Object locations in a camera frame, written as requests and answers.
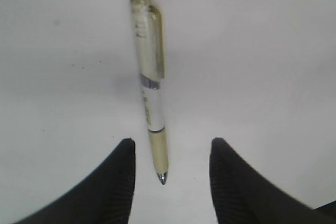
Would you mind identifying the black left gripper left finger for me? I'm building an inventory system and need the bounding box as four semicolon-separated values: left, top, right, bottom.
19;138;136;223

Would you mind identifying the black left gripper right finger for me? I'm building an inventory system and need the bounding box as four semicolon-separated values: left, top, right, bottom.
209;138;335;223

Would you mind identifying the beige click pen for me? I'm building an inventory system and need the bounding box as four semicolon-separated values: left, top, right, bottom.
130;0;169;185

